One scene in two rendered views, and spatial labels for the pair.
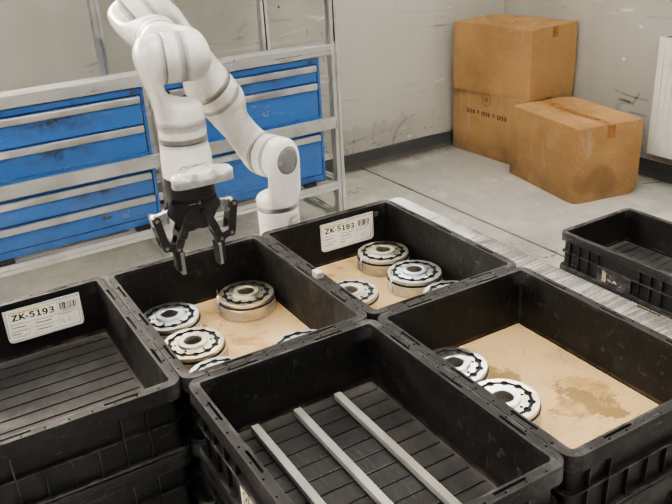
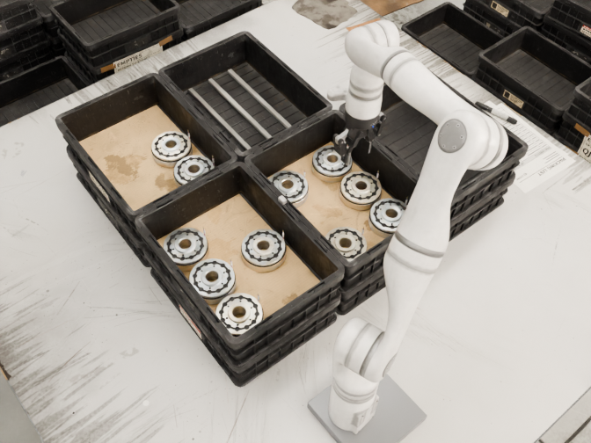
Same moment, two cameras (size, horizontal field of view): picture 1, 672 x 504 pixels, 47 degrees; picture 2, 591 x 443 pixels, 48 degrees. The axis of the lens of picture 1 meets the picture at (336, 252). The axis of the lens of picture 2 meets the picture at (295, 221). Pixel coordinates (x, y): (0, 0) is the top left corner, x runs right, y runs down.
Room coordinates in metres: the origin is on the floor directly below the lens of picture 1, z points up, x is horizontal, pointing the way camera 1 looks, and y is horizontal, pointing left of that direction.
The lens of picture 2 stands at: (2.11, -0.10, 2.13)
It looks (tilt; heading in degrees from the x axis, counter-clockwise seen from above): 53 degrees down; 170
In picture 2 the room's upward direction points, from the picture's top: 2 degrees clockwise
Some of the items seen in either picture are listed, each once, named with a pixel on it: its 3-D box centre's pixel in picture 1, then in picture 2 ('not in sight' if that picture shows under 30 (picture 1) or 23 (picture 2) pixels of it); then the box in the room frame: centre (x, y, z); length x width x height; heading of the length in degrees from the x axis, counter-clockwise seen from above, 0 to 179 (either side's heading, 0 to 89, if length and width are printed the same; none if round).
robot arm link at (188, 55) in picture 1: (174, 51); (377, 53); (1.13, 0.22, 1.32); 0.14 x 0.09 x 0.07; 19
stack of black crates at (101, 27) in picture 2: not in sight; (125, 54); (-0.12, -0.43, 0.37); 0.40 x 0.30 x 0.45; 120
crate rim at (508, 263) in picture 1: (381, 253); (237, 246); (1.26, -0.08, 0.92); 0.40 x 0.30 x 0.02; 29
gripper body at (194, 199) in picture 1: (191, 198); (361, 120); (1.10, 0.21, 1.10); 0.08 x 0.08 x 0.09
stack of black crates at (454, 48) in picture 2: not in sight; (452, 58); (-0.06, 0.95, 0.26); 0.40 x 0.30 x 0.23; 31
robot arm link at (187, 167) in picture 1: (189, 156); (358, 91); (1.08, 0.20, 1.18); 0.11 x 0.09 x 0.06; 29
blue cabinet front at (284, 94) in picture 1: (251, 135); not in sight; (3.23, 0.33, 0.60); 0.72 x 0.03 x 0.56; 121
